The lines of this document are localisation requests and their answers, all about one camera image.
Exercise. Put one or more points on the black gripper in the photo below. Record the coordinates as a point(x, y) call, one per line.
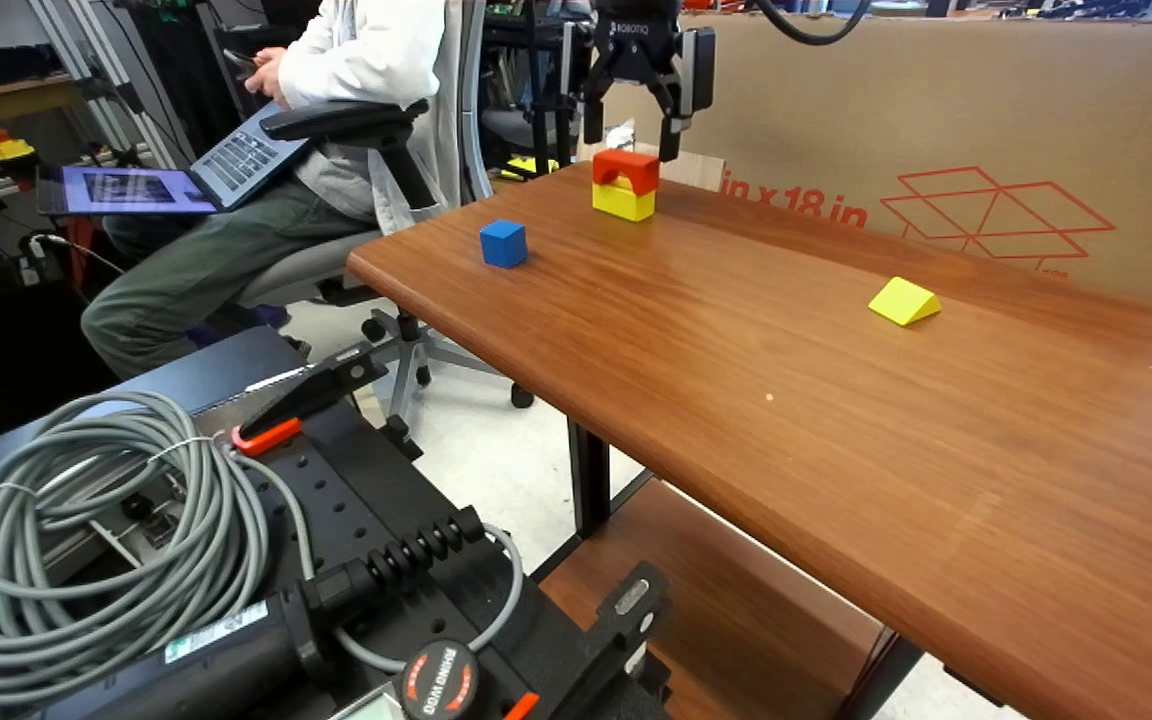
point(638, 32)

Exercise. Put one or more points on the red arch wooden block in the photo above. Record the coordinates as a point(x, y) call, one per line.
point(626, 167)

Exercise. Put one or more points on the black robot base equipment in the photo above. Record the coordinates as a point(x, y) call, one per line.
point(361, 482)

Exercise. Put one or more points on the yellow rectangular wooden block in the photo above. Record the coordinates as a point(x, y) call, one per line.
point(620, 207)

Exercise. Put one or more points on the yellow wedge wooden block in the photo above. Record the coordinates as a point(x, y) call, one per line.
point(903, 303)

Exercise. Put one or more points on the white paper label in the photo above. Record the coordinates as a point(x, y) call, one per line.
point(620, 134)

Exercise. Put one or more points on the blue wooden cube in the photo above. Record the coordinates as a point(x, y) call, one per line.
point(502, 246)

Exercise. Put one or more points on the seated person in white hoodie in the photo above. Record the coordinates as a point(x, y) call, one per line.
point(361, 53)

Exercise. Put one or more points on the grey black office chair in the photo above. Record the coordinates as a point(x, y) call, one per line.
point(337, 121)

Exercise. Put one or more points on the large brown cardboard box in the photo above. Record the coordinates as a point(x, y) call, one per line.
point(976, 93)

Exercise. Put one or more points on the black table leg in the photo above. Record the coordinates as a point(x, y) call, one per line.
point(589, 482)

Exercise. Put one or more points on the blue open laptop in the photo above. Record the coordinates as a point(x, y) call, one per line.
point(241, 158)

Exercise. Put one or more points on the brown wooden lower shelf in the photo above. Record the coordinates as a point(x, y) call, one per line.
point(723, 625)

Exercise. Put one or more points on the black red round knob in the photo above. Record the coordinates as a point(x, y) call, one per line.
point(438, 681)

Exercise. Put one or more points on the yellow item on shelf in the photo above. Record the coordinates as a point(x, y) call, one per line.
point(11, 149)

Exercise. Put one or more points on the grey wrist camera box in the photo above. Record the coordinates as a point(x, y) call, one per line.
point(702, 74)

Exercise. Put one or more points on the black mounting bracket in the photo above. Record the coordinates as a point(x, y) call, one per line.
point(620, 625)

